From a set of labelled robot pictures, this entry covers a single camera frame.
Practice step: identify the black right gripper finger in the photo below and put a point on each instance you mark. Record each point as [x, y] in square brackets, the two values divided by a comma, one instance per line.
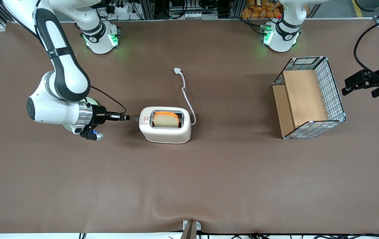
[123, 118]
[114, 115]

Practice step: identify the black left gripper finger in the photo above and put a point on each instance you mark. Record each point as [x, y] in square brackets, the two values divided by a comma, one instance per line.
[358, 79]
[362, 89]

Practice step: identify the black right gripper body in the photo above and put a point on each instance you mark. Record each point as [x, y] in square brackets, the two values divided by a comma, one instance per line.
[98, 117]

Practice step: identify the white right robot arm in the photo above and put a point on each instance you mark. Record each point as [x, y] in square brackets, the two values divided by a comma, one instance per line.
[66, 73]

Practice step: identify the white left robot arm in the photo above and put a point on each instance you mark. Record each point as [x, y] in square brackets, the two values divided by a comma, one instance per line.
[284, 33]

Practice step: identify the white toaster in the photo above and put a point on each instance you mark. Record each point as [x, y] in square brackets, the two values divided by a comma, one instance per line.
[166, 134]

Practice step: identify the pale green plate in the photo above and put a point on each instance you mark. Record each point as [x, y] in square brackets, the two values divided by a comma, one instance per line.
[91, 99]

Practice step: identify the bread slice with orange crust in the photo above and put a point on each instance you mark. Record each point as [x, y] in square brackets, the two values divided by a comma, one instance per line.
[166, 121]

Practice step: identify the brown table mat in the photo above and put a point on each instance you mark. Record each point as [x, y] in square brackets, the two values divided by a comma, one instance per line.
[189, 179]

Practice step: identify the small green-lit control box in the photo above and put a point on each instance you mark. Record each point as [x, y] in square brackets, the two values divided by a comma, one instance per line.
[265, 33]

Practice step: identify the white power strip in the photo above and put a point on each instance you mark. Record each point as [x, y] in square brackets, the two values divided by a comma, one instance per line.
[119, 8]

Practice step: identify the bag of bread rolls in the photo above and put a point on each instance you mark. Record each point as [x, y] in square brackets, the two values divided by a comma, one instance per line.
[259, 9]

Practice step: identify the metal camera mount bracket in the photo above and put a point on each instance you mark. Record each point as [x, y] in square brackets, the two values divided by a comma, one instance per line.
[190, 229]

